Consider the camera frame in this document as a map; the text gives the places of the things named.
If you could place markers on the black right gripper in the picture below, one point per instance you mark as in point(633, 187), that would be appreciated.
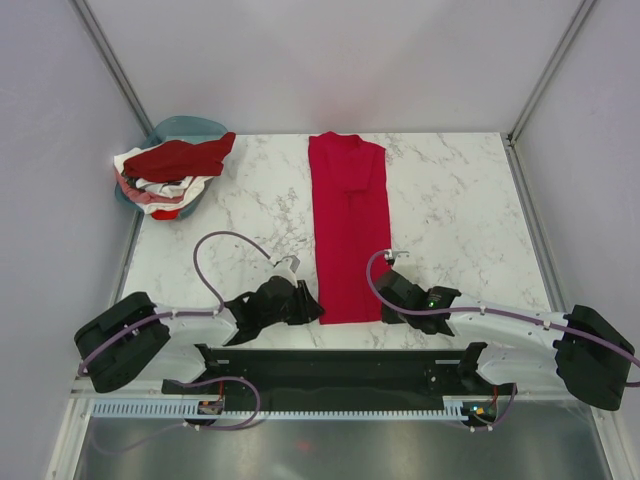
point(388, 317)

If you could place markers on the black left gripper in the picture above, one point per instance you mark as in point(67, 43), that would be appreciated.
point(307, 308)

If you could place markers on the bright red t-shirt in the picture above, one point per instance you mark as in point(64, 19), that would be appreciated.
point(351, 223)

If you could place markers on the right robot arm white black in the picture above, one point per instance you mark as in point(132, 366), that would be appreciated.
point(578, 352)

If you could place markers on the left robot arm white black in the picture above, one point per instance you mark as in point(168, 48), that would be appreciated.
point(137, 338)

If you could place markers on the red shirt bottom of pile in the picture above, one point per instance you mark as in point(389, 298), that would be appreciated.
point(165, 215)

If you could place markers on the dark red folded shirt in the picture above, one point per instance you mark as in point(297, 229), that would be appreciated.
point(176, 159)

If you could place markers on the pink folded shirt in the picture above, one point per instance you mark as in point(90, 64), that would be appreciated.
point(150, 202)

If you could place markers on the blue plastic basket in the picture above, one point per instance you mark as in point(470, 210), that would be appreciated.
point(190, 129)

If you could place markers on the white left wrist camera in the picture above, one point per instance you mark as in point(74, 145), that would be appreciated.
point(287, 267)

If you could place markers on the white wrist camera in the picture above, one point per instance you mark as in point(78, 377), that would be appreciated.
point(287, 267)
point(392, 256)

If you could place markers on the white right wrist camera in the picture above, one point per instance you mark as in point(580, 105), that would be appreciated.
point(392, 256)

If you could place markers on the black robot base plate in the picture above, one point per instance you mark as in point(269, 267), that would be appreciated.
point(339, 378)

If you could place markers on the right aluminium frame post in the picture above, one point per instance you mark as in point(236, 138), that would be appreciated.
point(574, 27)

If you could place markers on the aluminium frame post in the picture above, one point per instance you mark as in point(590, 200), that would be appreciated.
point(101, 43)
point(574, 27)

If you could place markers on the light blue cable duct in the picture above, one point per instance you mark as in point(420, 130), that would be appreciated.
point(195, 409)

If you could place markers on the left aluminium frame post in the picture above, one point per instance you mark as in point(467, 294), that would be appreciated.
point(101, 43)

